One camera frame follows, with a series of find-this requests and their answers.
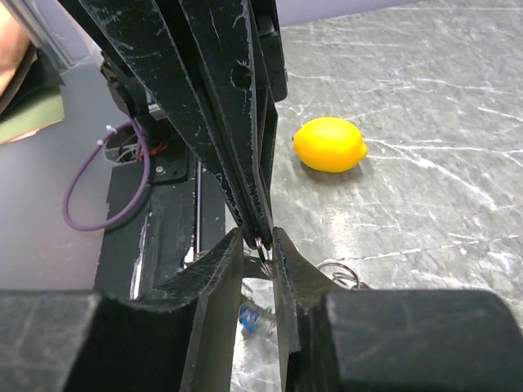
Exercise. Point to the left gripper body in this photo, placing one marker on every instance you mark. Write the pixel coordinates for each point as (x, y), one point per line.
(131, 98)

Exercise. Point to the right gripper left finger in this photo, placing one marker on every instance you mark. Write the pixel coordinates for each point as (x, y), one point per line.
(178, 336)

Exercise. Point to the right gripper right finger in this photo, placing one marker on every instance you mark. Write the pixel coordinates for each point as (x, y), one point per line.
(399, 340)

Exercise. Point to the blue key tag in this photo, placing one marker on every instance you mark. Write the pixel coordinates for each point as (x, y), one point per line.
(248, 318)

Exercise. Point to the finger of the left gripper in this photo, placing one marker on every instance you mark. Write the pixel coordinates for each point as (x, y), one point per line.
(235, 80)
(153, 40)

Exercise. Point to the yellow lemon on table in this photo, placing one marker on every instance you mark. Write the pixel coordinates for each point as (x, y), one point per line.
(329, 144)

